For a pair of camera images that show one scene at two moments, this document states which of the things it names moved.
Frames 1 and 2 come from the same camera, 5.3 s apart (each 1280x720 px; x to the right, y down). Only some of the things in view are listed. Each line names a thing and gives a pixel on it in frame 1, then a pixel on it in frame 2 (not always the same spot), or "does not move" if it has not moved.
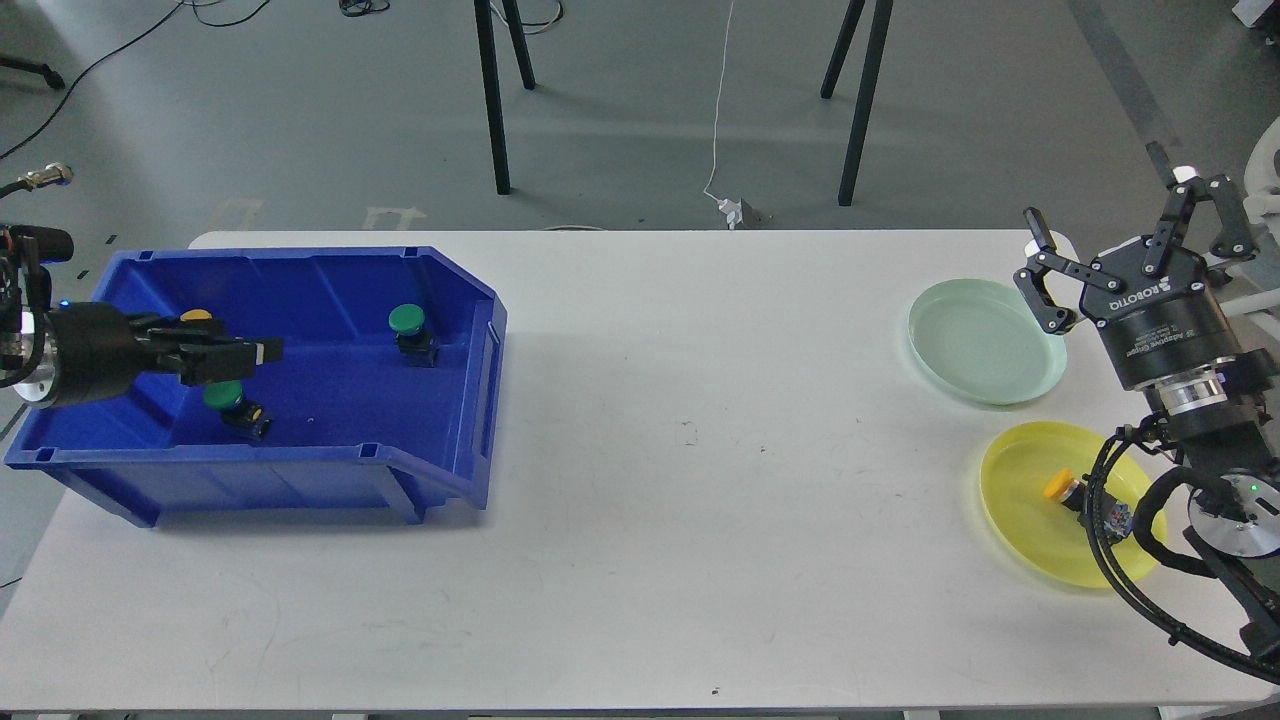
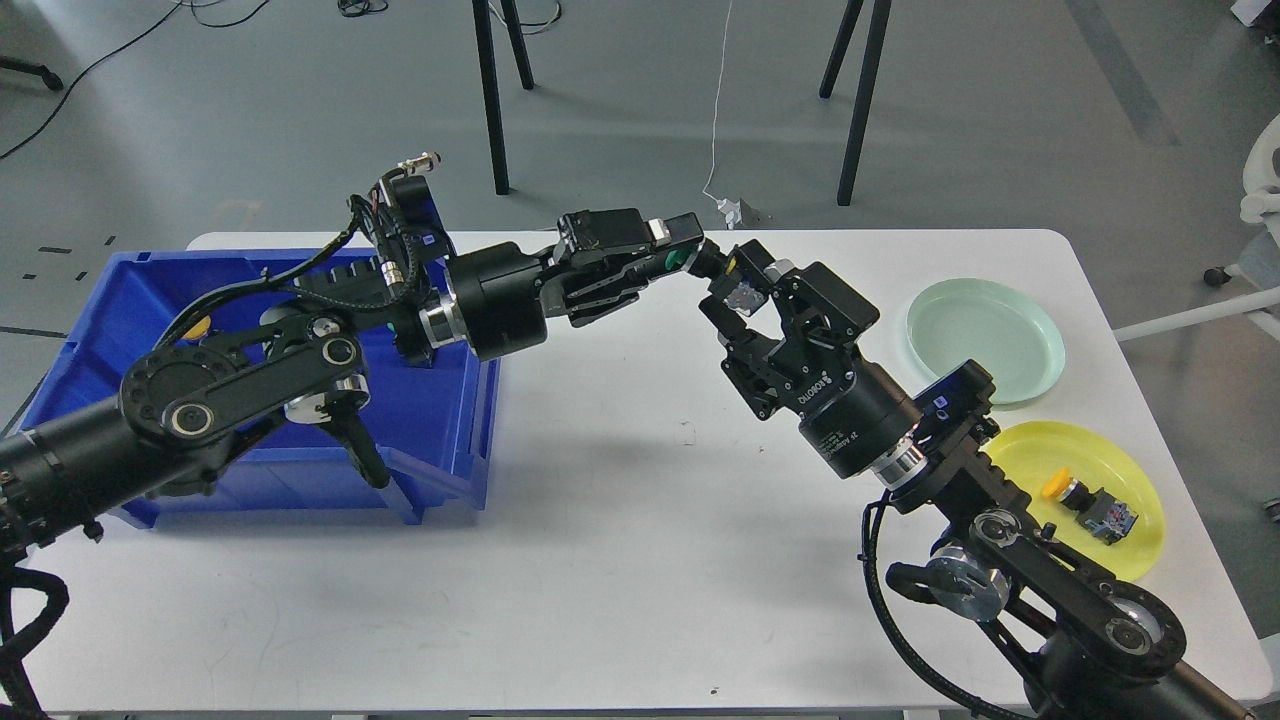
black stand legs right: x=880 y=23 does not move
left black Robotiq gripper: x=99 y=351 to x=504 y=296
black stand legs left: x=489 y=74 does not move
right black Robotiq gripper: x=1163 y=321 to x=850 y=409
